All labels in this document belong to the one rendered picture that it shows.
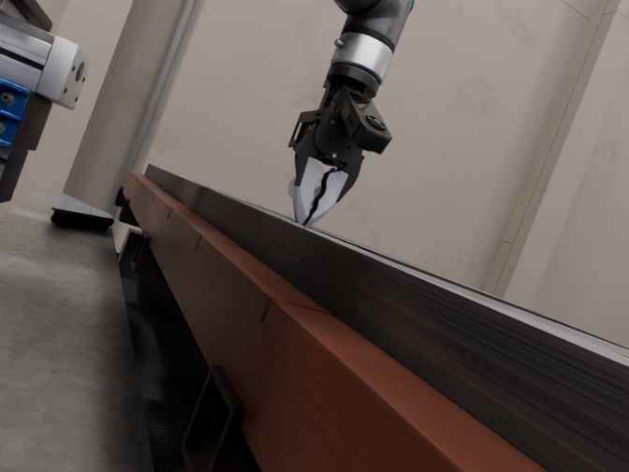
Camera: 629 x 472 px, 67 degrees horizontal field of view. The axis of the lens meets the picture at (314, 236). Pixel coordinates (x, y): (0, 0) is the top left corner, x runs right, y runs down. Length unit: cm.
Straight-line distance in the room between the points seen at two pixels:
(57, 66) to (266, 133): 264
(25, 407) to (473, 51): 400
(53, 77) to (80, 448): 60
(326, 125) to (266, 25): 293
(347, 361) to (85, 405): 27
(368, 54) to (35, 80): 49
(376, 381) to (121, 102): 322
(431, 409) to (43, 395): 31
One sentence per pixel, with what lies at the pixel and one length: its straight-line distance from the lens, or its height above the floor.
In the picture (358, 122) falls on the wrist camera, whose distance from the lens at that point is 55.
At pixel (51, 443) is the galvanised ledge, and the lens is 37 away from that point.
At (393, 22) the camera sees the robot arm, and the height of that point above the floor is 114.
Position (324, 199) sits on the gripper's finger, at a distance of 62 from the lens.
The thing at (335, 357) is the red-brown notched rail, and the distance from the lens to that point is 18.
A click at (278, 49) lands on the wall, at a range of 351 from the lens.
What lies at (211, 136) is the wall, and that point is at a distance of 334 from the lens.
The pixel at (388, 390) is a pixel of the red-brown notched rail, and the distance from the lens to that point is 17.
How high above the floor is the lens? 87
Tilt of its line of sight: 1 degrees down
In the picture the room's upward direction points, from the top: 21 degrees clockwise
